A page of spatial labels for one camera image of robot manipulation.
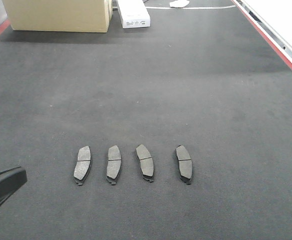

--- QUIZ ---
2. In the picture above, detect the cardboard box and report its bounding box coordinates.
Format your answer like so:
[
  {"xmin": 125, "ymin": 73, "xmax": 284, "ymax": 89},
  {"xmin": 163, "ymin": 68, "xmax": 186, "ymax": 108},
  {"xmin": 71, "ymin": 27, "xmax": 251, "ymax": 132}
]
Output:
[{"xmin": 3, "ymin": 0, "xmax": 113, "ymax": 33}]

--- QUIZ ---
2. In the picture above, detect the white machine beside conveyor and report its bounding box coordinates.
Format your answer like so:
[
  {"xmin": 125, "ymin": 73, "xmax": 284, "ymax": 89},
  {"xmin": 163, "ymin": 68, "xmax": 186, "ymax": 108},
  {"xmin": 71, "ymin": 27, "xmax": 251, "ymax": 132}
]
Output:
[{"xmin": 243, "ymin": 0, "xmax": 292, "ymax": 52}]

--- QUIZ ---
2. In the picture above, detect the brake pad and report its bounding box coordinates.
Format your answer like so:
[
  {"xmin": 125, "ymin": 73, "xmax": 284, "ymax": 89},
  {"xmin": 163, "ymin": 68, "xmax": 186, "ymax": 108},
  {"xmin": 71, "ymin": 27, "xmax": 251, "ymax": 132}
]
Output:
[
  {"xmin": 135, "ymin": 144, "xmax": 154, "ymax": 183},
  {"xmin": 106, "ymin": 145, "xmax": 122, "ymax": 185},
  {"xmin": 73, "ymin": 146, "xmax": 92, "ymax": 186},
  {"xmin": 175, "ymin": 145, "xmax": 193, "ymax": 185}
]

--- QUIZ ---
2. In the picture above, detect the white crumpled cloth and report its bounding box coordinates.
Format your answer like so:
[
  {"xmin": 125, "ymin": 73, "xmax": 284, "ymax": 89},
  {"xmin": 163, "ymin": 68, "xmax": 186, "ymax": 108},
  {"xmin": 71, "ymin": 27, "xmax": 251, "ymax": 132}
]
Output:
[{"xmin": 169, "ymin": 0, "xmax": 190, "ymax": 8}]

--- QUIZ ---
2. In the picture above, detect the white long carton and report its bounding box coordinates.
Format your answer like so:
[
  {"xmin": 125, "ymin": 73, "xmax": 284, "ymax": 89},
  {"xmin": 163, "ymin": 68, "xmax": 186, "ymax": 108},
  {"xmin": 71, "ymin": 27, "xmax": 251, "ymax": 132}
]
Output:
[{"xmin": 116, "ymin": 0, "xmax": 151, "ymax": 29}]

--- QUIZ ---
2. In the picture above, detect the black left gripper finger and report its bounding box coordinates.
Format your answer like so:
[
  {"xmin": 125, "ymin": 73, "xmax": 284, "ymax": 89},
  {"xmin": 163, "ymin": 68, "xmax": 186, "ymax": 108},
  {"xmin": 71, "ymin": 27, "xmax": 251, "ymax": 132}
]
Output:
[{"xmin": 0, "ymin": 166, "xmax": 28, "ymax": 206}]

